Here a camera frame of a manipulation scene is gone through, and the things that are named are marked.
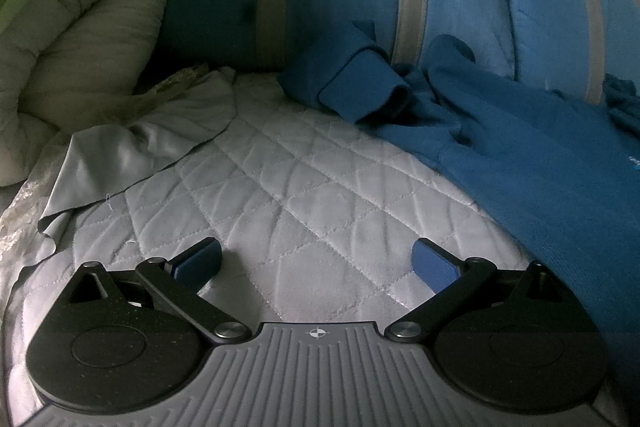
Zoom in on beige comforter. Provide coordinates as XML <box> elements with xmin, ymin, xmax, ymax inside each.
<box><xmin>0</xmin><ymin>0</ymin><xmax>176</xmax><ymax>188</ymax></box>

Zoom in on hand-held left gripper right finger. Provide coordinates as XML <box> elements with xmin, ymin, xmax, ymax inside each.
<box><xmin>385</xmin><ymin>237</ymin><xmax>571</xmax><ymax>343</ymax></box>

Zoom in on grey cloth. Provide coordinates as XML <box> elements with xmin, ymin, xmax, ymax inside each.
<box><xmin>37</xmin><ymin>67</ymin><xmax>238</xmax><ymax>268</ymax></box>

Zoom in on beige lace cloth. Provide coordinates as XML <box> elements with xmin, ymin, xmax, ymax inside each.
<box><xmin>100</xmin><ymin>62</ymin><xmax>211</xmax><ymax>128</ymax></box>

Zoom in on dark blue sweatshirt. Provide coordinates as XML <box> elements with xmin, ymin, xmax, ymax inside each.
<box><xmin>277</xmin><ymin>21</ymin><xmax>640</xmax><ymax>388</ymax></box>

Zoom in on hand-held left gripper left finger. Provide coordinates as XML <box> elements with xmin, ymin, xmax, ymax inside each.
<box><xmin>67</xmin><ymin>237</ymin><xmax>251</xmax><ymax>345</ymax></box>

